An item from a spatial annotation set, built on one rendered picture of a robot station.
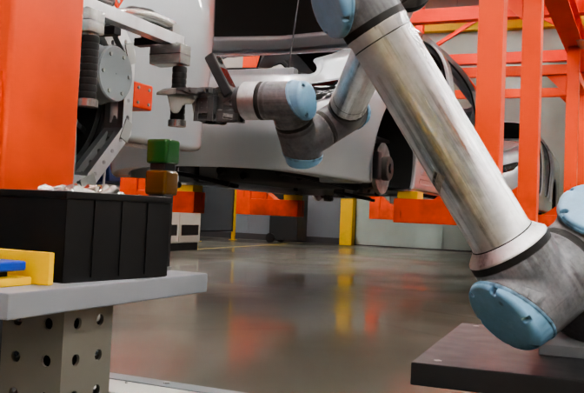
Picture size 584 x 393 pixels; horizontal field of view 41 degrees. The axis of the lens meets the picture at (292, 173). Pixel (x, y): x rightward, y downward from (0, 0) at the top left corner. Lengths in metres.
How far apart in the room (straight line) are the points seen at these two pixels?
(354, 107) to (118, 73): 0.54
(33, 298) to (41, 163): 0.37
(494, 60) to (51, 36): 4.19
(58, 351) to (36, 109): 0.39
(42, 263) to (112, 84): 0.89
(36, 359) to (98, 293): 0.12
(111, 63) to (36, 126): 0.60
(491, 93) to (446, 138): 3.88
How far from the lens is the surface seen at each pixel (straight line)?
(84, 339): 1.08
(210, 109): 1.86
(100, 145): 2.11
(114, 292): 1.06
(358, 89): 1.75
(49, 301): 0.97
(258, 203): 7.82
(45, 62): 1.29
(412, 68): 1.34
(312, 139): 1.83
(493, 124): 5.18
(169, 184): 1.27
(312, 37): 5.39
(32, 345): 1.08
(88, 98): 1.65
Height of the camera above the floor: 0.55
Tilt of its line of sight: 3 degrees up
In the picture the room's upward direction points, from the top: 3 degrees clockwise
